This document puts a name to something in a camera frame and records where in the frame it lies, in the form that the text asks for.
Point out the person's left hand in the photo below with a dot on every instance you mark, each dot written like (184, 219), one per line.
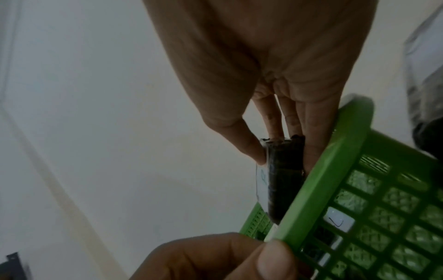
(214, 259)

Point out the person's right hand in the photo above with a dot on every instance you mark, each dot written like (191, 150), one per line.
(259, 41)

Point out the black packet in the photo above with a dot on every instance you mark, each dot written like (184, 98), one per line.
(283, 177)

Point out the green plastic mesh basket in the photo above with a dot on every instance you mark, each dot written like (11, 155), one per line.
(325, 177)

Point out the pile of black packets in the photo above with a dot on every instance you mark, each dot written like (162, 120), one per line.
(425, 82)

